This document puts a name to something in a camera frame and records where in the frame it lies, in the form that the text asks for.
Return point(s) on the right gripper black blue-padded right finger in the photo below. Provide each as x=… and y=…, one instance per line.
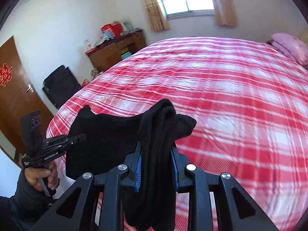
x=235, y=208

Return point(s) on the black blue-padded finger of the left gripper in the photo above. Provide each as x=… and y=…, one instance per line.
x=72, y=138

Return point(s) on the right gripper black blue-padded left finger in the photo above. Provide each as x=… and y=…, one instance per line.
x=94, y=202

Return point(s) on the black pants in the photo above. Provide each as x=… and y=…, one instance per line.
x=110, y=139

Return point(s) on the dark sleeved left forearm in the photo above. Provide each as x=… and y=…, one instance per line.
x=22, y=210

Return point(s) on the person's left hand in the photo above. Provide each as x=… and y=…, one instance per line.
x=33, y=175

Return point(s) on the black suitcase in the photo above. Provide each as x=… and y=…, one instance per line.
x=60, y=86

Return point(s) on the brown wooden door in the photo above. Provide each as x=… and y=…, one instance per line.
x=15, y=102

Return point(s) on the small red bag on floor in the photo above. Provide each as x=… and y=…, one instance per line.
x=85, y=82

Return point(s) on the patterned bag on floor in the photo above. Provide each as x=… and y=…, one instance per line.
x=94, y=73

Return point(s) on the red knot door decoration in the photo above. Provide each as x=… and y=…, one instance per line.
x=5, y=74

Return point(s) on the brown wooden desk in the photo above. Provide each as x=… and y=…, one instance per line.
x=110, y=52

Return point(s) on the red white plaid bedsheet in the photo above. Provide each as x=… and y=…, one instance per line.
x=249, y=101

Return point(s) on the teal box under desk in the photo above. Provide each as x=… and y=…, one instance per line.
x=125, y=53

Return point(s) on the red gift bag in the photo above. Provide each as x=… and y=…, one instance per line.
x=114, y=29

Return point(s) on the left beige curtain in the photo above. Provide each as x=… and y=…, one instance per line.
x=156, y=17

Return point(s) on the beige curtain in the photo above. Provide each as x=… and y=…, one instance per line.
x=225, y=13
x=156, y=17

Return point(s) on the folded pink blanket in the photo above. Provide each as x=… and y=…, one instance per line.
x=291, y=47

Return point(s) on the right beige curtain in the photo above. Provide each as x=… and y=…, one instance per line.
x=225, y=13

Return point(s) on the silver door handle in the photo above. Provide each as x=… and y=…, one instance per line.
x=29, y=89

